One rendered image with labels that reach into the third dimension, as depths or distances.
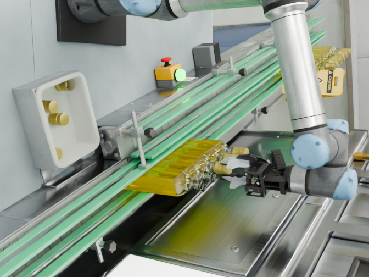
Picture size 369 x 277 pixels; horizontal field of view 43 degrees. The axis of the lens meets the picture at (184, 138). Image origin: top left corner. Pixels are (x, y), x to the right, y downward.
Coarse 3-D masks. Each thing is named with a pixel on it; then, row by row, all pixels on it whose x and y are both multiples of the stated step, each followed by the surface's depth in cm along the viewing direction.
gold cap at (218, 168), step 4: (216, 164) 134; (220, 164) 133; (224, 164) 133; (216, 168) 134; (220, 168) 133; (224, 168) 132; (216, 172) 134; (220, 172) 134; (224, 172) 133; (228, 172) 133
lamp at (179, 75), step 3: (177, 69) 167; (180, 69) 167; (174, 72) 167; (177, 72) 166; (180, 72) 166; (183, 72) 167; (174, 75) 167; (177, 75) 166; (180, 75) 166; (183, 75) 167; (174, 78) 167; (177, 78) 167; (180, 78) 167; (183, 78) 167
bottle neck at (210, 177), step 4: (200, 172) 131; (204, 172) 131; (208, 172) 130; (212, 172) 130; (200, 176) 131; (204, 176) 130; (208, 176) 129; (212, 176) 129; (200, 180) 131; (204, 180) 131; (208, 180) 130; (212, 180) 129
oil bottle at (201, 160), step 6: (168, 156) 142; (174, 156) 141; (180, 156) 140; (186, 156) 140; (192, 156) 139; (198, 156) 138; (204, 156) 138; (192, 162) 136; (198, 162) 135; (204, 162) 136; (204, 168) 136
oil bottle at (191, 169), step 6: (162, 162) 139; (168, 162) 138; (174, 162) 137; (180, 162) 136; (186, 162) 136; (162, 168) 135; (168, 168) 134; (174, 168) 133; (180, 168) 132; (186, 168) 132; (192, 168) 132; (198, 168) 133; (192, 174) 131
